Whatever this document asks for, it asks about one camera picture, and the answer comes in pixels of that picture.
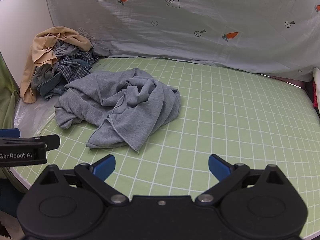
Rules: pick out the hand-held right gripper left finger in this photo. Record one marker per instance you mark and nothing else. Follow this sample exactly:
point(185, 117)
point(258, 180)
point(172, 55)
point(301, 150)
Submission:
point(104, 167)

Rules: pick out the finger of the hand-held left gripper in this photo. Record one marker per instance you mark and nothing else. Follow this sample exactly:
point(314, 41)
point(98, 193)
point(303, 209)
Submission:
point(52, 141)
point(9, 132)

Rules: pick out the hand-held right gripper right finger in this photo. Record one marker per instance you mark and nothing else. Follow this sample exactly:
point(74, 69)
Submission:
point(218, 168)

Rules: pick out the grey pants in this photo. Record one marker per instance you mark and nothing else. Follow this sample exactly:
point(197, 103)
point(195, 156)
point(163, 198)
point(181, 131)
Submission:
point(140, 105)

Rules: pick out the pile of unfolded clothes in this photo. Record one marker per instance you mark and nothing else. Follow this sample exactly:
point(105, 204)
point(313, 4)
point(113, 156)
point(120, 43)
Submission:
point(42, 47)

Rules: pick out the clear plastic sheet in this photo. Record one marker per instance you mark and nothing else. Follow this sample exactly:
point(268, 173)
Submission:
point(30, 117)

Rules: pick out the green cloth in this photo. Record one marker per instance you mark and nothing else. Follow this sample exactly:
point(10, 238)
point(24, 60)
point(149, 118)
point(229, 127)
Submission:
point(6, 100)

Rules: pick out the green grid mat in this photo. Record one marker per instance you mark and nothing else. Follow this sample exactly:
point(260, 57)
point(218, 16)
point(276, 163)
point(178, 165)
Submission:
point(225, 120)

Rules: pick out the denim jeans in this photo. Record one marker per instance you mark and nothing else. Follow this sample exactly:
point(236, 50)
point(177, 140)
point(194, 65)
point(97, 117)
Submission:
point(50, 88)

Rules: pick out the dark grey garment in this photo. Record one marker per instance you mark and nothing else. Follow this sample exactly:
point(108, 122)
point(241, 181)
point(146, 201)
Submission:
point(42, 74)

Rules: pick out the blue plaid shirt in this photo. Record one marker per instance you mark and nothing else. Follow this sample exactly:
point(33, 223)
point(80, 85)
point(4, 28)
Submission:
point(73, 70)

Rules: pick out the red and black garment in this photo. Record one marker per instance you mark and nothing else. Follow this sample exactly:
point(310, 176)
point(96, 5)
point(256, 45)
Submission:
point(312, 93)

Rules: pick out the grey carrot print sheet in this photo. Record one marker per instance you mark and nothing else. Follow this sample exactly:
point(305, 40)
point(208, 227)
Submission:
point(175, 30)

